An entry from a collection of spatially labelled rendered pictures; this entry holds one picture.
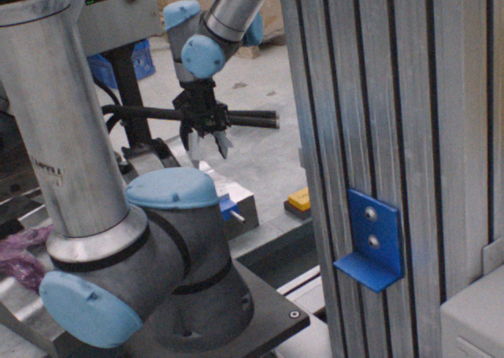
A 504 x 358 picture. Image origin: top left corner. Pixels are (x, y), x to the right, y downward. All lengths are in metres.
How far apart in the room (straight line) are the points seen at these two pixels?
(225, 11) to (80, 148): 0.52
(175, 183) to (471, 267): 0.38
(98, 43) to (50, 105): 1.57
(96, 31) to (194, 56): 1.09
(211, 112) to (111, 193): 0.68
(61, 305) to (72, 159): 0.18
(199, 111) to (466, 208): 0.84
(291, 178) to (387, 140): 1.13
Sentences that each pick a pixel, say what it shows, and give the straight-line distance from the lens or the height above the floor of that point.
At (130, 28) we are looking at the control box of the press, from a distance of 2.28.
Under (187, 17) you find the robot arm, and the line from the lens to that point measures 1.34.
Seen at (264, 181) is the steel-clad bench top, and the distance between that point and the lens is 1.81.
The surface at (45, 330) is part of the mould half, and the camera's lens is 1.41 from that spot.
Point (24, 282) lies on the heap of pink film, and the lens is 1.50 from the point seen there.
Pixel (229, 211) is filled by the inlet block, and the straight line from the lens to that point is 1.51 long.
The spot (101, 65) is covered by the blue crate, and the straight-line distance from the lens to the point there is 5.33.
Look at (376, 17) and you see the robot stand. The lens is 0.64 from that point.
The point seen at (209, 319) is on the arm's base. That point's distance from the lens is 0.93.
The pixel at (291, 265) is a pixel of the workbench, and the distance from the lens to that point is 1.72.
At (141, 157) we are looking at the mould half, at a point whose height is 0.93.
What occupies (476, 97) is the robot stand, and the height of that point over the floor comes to 1.42.
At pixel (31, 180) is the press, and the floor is 0.78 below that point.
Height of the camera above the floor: 1.66
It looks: 27 degrees down
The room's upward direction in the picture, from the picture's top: 11 degrees counter-clockwise
